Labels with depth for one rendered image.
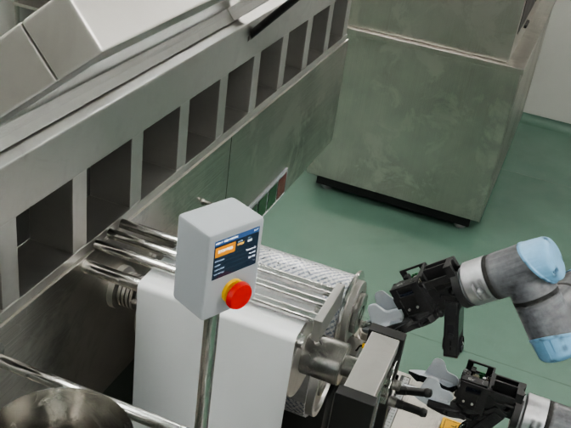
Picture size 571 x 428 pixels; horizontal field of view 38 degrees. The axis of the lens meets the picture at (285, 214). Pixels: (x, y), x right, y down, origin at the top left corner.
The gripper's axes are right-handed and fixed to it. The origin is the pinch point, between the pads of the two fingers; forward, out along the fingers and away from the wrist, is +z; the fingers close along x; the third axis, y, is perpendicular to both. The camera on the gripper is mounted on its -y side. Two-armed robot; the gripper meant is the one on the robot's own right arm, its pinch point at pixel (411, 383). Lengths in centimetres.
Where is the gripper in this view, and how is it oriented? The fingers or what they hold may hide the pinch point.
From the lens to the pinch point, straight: 162.1
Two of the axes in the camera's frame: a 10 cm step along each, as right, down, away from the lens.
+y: 1.2, -8.6, -5.0
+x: -3.7, 4.3, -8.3
